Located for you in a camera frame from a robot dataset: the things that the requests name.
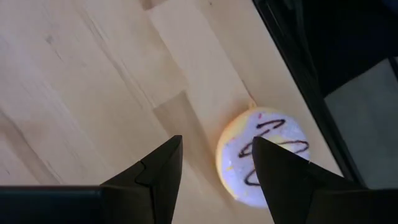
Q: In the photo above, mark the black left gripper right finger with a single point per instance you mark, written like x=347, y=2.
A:
x=295, y=193

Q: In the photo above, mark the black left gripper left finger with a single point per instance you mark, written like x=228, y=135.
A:
x=155, y=193

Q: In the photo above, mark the white frosted donut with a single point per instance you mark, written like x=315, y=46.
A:
x=236, y=155

